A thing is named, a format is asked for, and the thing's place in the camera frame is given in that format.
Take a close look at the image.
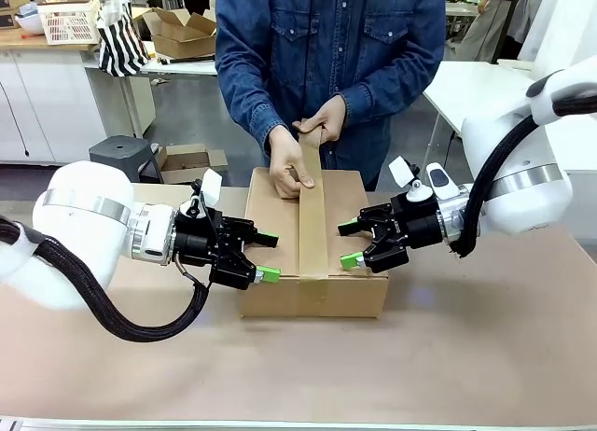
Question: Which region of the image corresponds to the person's right hand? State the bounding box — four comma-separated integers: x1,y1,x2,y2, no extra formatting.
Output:
269,122,317,201

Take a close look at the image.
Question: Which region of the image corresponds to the person's right forearm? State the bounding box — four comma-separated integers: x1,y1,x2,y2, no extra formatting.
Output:
217,65,293,158

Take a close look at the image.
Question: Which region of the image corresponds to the grey plastic stool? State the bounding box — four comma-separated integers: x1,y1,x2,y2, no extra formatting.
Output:
88,135,165,186

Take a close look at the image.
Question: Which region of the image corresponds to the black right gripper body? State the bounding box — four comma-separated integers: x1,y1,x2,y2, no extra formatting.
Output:
355,194,443,275

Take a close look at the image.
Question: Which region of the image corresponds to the open empty cardboard box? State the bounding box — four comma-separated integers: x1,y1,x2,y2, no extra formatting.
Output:
141,7,219,61

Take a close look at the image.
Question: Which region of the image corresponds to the white work table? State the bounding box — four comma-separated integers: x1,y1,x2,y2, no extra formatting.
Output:
83,40,220,139

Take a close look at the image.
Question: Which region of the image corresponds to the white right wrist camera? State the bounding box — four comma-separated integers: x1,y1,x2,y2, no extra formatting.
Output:
387,156,434,203

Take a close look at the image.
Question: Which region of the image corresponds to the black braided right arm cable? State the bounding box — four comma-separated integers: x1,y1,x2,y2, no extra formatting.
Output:
449,91,585,260

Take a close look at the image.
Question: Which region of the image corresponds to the person's left hand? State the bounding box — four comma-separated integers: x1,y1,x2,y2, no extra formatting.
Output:
293,94,350,146

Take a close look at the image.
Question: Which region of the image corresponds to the black pole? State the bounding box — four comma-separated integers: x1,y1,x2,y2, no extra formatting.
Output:
158,54,218,68

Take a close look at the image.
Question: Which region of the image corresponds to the black white striped bag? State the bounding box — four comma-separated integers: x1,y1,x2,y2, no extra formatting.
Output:
94,0,152,78

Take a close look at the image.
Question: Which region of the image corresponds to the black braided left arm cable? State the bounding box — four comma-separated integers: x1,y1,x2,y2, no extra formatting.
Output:
0,215,212,344

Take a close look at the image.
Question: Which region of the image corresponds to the flat cardboard box on floor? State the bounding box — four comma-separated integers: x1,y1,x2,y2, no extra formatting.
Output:
155,143,230,186

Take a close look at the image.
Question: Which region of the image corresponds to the white plastic basket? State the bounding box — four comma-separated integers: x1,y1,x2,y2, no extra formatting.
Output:
36,0,102,47

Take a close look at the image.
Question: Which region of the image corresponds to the large brown cardboard box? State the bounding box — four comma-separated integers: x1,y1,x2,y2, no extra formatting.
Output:
238,167,391,321

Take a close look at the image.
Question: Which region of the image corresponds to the bystander in grey skirt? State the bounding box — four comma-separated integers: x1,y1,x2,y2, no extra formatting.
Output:
458,0,515,64

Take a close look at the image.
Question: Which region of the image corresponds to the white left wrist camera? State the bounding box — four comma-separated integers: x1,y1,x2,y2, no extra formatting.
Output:
179,167,224,218

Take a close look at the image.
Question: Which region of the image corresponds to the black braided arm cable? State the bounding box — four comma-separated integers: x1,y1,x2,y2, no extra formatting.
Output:
0,215,212,344
449,91,585,260

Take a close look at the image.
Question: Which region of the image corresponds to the person's left forearm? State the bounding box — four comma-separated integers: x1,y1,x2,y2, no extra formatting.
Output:
337,61,445,125

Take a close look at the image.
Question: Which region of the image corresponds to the white side table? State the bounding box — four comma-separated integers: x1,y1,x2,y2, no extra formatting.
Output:
421,59,597,172

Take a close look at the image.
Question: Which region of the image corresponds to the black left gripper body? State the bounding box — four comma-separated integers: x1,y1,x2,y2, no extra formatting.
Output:
173,205,260,292

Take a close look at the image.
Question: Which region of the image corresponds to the white cabinet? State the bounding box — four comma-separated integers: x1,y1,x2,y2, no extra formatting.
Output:
0,48,158,165

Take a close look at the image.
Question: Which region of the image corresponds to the person in denim shirt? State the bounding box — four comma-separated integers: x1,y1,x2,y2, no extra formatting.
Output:
214,0,450,193

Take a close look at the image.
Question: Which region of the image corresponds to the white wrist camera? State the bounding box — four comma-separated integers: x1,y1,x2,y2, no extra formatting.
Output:
387,156,434,203
179,167,224,218

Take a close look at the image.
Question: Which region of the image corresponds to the brown packing tape strip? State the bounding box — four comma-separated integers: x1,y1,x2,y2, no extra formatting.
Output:
292,117,334,317

